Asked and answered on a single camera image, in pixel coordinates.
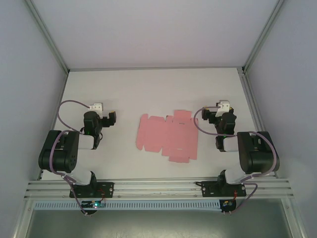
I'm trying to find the pink paper box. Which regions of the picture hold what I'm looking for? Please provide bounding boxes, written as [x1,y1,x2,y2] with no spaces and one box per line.
[135,110,200,164]

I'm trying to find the left small circuit board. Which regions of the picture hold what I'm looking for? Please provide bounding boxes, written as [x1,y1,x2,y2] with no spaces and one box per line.
[83,201,106,209]

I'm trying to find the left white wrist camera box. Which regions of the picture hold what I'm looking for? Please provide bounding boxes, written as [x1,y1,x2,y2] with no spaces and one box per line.
[88,102,104,117]

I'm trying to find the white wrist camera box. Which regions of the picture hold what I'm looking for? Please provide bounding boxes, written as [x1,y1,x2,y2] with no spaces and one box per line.
[214,99,231,118]
[88,102,104,117]

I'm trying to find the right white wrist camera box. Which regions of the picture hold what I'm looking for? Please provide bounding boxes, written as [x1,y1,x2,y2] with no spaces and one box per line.
[214,99,231,118]

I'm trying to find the right aluminium side rail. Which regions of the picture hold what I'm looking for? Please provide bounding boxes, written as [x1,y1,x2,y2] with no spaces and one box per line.
[237,68,277,178]

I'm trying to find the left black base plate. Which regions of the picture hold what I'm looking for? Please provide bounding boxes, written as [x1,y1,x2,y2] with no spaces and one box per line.
[69,181,115,199]

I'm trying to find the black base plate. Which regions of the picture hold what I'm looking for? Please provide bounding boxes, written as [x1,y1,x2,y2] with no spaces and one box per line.
[195,180,247,198]
[69,181,115,199]

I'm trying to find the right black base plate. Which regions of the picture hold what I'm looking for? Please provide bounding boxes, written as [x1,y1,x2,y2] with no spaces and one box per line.
[195,180,247,198]

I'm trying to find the aluminium mounting rail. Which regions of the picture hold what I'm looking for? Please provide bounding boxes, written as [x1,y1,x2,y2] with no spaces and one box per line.
[24,177,295,200]

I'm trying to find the right aluminium frame post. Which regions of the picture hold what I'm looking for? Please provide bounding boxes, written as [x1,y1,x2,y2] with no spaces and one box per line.
[241,0,285,74]

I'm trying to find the aluminium frame post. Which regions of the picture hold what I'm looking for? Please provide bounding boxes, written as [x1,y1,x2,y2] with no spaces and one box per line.
[241,0,285,74]
[24,0,70,74]

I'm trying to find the white slotted cable duct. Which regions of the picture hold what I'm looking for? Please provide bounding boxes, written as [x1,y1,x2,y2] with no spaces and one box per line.
[33,200,221,211]

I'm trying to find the left aluminium frame post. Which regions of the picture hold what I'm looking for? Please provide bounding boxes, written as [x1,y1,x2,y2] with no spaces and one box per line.
[24,0,70,74]

